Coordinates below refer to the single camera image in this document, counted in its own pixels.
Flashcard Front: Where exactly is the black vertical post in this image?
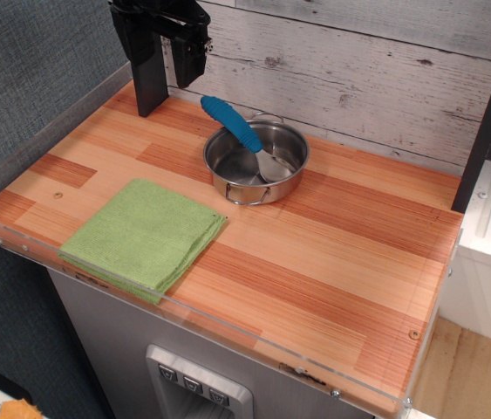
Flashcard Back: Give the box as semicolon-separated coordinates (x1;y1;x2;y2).
132;33;168;118

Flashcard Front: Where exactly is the stainless steel pot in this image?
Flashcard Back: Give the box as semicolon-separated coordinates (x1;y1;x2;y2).
203;113;310;206

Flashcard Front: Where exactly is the orange object at corner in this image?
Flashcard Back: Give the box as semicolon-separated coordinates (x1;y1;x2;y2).
0;399;44;419

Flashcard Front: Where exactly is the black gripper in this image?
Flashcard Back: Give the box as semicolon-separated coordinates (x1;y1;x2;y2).
109;1;211;87

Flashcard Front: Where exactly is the grey toy fridge cabinet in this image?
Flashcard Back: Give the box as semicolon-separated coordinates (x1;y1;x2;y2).
46;265;377;419

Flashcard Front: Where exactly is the dark right frame post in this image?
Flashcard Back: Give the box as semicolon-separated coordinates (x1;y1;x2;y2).
450;0;491;215

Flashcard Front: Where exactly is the green towel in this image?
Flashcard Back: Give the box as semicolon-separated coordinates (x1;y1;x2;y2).
58;179;226;305

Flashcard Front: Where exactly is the blue handled metal spoon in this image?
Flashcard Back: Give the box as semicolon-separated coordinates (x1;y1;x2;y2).
201;96;294;183

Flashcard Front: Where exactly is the silver dispenser button panel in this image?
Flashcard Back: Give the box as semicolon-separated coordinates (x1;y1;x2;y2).
146;344;254;418

